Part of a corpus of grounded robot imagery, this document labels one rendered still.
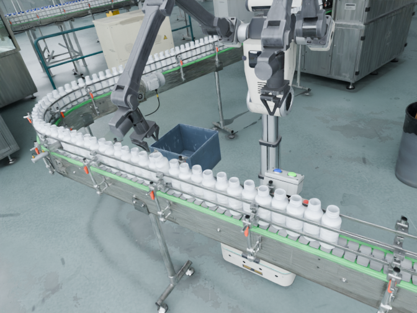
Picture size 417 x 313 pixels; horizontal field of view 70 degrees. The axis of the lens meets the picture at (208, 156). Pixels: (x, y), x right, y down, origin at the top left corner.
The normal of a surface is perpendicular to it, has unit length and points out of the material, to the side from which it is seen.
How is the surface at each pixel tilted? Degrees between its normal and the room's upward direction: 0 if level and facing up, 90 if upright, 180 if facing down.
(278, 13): 51
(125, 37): 90
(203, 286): 0
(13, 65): 90
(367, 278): 90
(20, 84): 90
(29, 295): 0
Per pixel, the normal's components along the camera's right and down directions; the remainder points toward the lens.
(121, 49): 0.64, 0.37
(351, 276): -0.53, 0.54
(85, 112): 0.81, 0.25
